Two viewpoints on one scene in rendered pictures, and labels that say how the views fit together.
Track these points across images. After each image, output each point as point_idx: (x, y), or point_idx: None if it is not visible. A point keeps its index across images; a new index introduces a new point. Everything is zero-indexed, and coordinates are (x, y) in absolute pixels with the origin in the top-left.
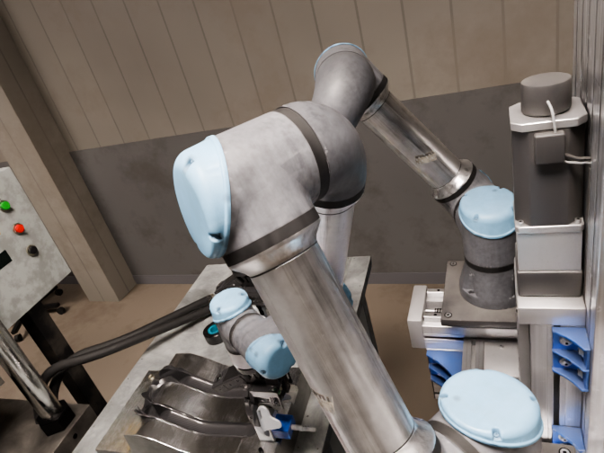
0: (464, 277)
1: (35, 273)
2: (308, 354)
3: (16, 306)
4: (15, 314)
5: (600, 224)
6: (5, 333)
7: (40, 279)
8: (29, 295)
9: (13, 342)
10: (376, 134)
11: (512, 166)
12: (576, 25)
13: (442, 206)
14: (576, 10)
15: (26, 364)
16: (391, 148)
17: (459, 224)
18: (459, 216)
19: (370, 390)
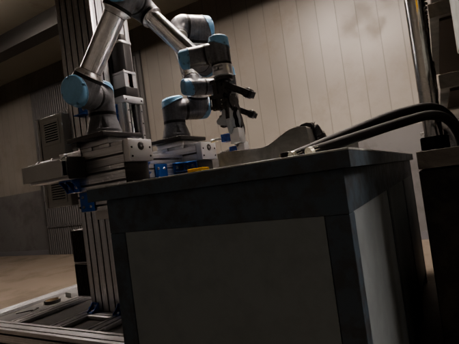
0: (117, 122)
1: (455, 11)
2: None
3: (456, 37)
4: (457, 43)
5: (133, 70)
6: (411, 51)
7: (457, 20)
8: (457, 31)
9: (413, 61)
10: (119, 31)
11: (128, 56)
12: (96, 26)
13: (99, 89)
14: (95, 22)
15: (416, 82)
16: (115, 42)
17: (109, 93)
18: (110, 87)
19: None
